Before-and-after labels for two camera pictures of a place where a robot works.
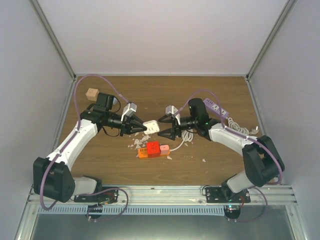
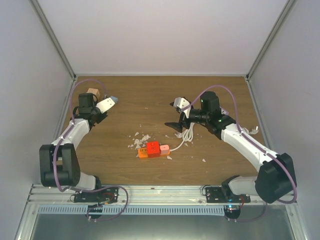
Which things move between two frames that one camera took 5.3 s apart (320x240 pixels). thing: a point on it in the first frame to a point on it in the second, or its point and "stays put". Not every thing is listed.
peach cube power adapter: [92, 94] stays put
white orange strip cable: [187, 136] stays put
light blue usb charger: [115, 101] stays put
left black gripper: [127, 125] to [100, 119]
